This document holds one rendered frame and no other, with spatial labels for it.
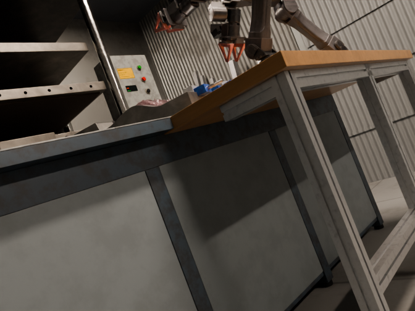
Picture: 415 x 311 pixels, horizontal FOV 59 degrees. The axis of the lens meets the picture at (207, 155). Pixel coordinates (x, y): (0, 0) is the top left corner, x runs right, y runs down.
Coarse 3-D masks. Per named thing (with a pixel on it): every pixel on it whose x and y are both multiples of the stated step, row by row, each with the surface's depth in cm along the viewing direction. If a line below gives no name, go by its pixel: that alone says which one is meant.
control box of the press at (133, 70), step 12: (120, 60) 223; (132, 60) 229; (144, 60) 235; (96, 72) 226; (120, 72) 220; (132, 72) 226; (144, 72) 232; (108, 84) 220; (120, 84) 217; (132, 84) 223; (144, 84) 229; (108, 96) 223; (132, 96) 221; (144, 96) 227; (156, 96) 233
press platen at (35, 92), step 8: (24, 88) 172; (32, 88) 175; (40, 88) 177; (48, 88) 180; (56, 88) 183; (64, 88) 186; (72, 88) 189; (80, 88) 192; (88, 88) 195; (96, 88) 198; (104, 88) 202; (0, 96) 166; (8, 96) 166; (16, 96) 169; (24, 96) 171; (32, 96) 174; (40, 96) 177; (48, 96) 181; (56, 96) 185; (88, 104) 218; (80, 112) 227
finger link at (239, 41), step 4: (232, 40) 148; (236, 40) 147; (240, 40) 148; (236, 44) 153; (240, 44) 152; (244, 44) 151; (240, 48) 152; (244, 48) 152; (240, 52) 152; (236, 56) 155; (236, 60) 155
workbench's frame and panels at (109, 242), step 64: (128, 128) 98; (192, 128) 120; (256, 128) 144; (320, 128) 178; (0, 192) 77; (64, 192) 86; (128, 192) 98; (192, 192) 113; (256, 192) 133; (0, 256) 74; (64, 256) 82; (128, 256) 93; (192, 256) 105; (256, 256) 123; (320, 256) 147
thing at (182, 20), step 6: (162, 12) 135; (174, 12) 134; (180, 12) 133; (168, 18) 135; (174, 18) 135; (180, 18) 135; (186, 18) 136; (168, 24) 135; (174, 24) 136; (180, 24) 139; (186, 24) 141
